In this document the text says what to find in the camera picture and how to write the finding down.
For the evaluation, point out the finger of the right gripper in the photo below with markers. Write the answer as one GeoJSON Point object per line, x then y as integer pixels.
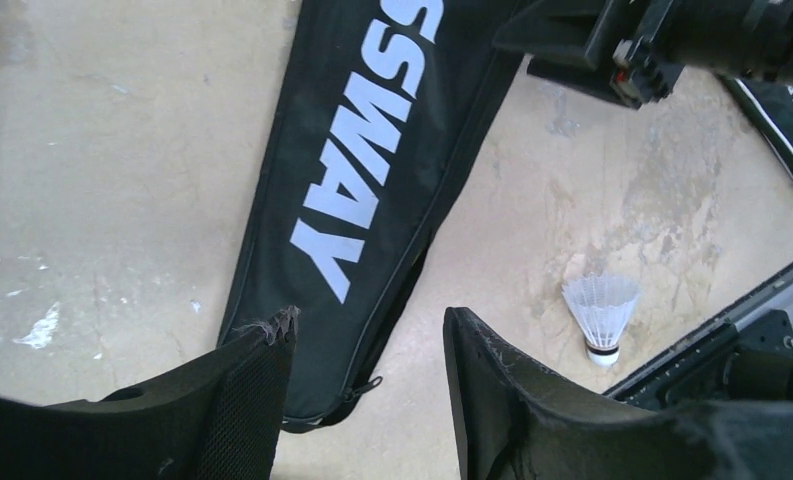
{"type": "Point", "coordinates": [564, 32]}
{"type": "Point", "coordinates": [568, 83]}

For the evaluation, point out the right white shuttlecock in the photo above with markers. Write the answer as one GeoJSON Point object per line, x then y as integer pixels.
{"type": "Point", "coordinates": [602, 306]}

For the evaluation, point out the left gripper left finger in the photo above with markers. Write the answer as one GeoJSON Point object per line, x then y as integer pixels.
{"type": "Point", "coordinates": [215, 417]}

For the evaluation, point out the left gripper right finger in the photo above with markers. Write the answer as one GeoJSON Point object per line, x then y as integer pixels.
{"type": "Point", "coordinates": [515, 418]}

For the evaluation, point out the black CROSSWAY racket bag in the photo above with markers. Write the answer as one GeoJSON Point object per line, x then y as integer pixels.
{"type": "Point", "coordinates": [381, 115]}

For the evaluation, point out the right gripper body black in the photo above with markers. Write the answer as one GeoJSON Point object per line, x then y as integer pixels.
{"type": "Point", "coordinates": [654, 41]}

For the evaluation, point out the black SPORT racket bag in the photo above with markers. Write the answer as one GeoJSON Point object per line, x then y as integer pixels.
{"type": "Point", "coordinates": [769, 109]}

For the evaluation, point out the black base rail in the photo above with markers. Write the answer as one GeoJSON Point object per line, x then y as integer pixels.
{"type": "Point", "coordinates": [745, 352]}

